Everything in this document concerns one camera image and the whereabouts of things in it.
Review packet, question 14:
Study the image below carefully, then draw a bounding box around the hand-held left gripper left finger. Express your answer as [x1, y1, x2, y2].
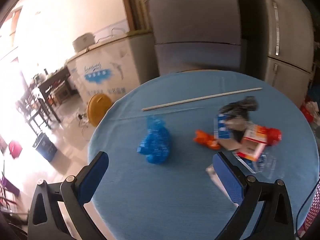
[27, 151, 109, 240]

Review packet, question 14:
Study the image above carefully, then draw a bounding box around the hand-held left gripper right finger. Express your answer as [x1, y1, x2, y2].
[212, 151, 294, 240]

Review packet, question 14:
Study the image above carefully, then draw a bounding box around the orange packet with red string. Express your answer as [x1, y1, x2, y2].
[194, 129, 222, 150]

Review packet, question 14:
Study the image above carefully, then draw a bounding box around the blue white milk carton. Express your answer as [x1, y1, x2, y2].
[214, 113, 234, 140]

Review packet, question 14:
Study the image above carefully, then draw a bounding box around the red white snack packet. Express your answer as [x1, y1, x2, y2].
[235, 124, 282, 161]

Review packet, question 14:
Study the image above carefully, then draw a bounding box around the black plastic bag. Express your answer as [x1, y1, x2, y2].
[219, 96, 259, 142]

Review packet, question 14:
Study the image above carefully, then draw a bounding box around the blue tablecloth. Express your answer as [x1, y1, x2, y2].
[87, 70, 320, 240]

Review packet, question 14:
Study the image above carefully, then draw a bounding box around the blue plastic crate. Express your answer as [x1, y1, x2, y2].
[32, 131, 58, 162]

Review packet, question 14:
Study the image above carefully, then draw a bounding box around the yellow round fan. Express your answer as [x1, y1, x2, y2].
[86, 94, 112, 127]

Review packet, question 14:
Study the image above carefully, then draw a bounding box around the small red case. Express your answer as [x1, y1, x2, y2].
[8, 141, 23, 158]

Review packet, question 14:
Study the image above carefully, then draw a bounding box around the long white stick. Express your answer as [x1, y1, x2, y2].
[142, 87, 263, 112]

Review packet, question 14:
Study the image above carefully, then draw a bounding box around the dark wooden chair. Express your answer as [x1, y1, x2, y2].
[16, 90, 60, 133]

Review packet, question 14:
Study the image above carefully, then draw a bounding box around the red shopping bag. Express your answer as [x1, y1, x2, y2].
[300, 101, 320, 123]

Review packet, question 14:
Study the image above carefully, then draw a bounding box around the dark wooden table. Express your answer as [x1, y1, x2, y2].
[37, 66, 75, 123]

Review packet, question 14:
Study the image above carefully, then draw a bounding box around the white plastic bag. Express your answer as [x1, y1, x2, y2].
[309, 101, 320, 117]

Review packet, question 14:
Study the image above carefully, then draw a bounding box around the white chest freezer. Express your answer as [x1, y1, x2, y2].
[67, 30, 160, 103]

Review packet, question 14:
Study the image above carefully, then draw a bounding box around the large blue plastic bag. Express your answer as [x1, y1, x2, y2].
[309, 85, 320, 103]

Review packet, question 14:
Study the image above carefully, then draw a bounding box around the white rice cooker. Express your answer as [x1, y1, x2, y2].
[72, 33, 97, 53]

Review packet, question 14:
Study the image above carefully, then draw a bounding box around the silver two-door refrigerator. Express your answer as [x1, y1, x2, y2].
[259, 0, 315, 107]

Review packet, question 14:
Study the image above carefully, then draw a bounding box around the grey three-drawer refrigerator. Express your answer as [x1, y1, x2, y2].
[141, 0, 244, 77]

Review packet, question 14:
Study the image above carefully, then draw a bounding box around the power strip with cables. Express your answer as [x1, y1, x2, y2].
[76, 112, 92, 135]

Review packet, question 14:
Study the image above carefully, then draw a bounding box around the thin dark cable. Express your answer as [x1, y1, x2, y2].
[296, 179, 320, 239]

